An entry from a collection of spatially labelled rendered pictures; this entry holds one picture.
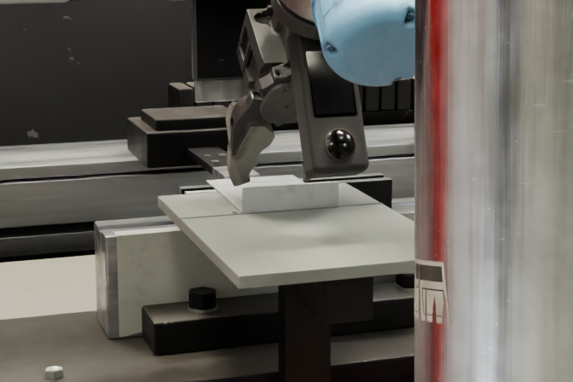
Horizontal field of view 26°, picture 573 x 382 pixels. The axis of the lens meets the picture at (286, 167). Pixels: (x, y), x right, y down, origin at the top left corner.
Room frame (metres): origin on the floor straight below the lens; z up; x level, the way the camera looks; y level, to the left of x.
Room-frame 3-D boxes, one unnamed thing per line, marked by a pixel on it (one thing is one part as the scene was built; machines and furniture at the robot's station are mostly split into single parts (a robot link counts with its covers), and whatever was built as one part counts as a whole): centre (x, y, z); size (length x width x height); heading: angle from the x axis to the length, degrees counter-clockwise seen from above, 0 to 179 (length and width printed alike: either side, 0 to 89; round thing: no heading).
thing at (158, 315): (1.08, -0.02, 0.89); 0.30 x 0.05 x 0.03; 108
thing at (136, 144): (1.27, 0.08, 1.01); 0.26 x 0.12 x 0.05; 18
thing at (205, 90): (1.12, 0.04, 1.13); 0.10 x 0.02 x 0.10; 108
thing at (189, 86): (1.57, -0.04, 1.02); 0.37 x 0.06 x 0.04; 108
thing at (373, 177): (1.14, 0.00, 0.99); 0.20 x 0.03 x 0.03; 108
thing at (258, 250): (0.98, -0.01, 1.00); 0.26 x 0.18 x 0.01; 18
